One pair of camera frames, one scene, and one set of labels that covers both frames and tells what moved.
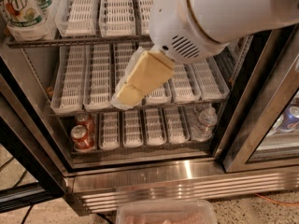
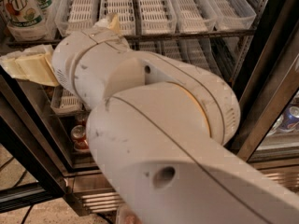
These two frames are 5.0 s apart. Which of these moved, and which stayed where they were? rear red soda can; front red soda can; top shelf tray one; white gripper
Moved: white gripper
Stayed: rear red soda can; front red soda can; top shelf tray one
